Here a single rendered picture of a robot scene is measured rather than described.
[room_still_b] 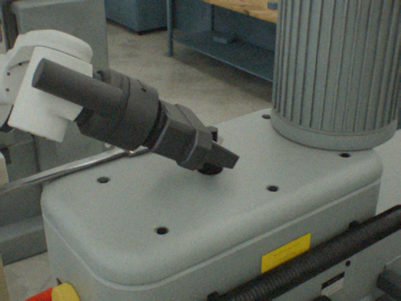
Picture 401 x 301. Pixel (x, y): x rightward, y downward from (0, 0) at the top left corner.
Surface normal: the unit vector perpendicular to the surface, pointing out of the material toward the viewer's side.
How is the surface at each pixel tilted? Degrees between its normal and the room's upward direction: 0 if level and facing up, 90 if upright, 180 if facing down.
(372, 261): 90
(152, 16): 90
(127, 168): 0
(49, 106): 69
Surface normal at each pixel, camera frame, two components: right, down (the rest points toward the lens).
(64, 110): 0.49, 0.07
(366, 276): 0.59, 0.37
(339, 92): -0.20, 0.45
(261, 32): -0.80, 0.27
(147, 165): 0.00, -0.89
